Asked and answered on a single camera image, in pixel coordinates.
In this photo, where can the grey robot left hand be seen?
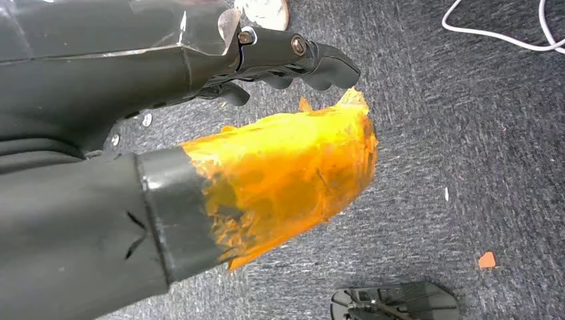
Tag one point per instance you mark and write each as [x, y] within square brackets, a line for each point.
[88, 75]

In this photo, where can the small white floor scrap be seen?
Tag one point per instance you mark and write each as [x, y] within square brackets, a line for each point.
[147, 119]
[115, 140]
[446, 194]

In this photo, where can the ribbed grey left arm sleeve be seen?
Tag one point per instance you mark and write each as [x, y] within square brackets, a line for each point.
[26, 155]

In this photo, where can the white round disc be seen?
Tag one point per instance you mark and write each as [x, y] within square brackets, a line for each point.
[267, 13]

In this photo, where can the black plastic foot piece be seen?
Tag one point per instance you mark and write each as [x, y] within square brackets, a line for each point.
[397, 304]

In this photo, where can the orange paper scrap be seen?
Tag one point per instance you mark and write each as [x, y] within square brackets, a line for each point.
[487, 260]

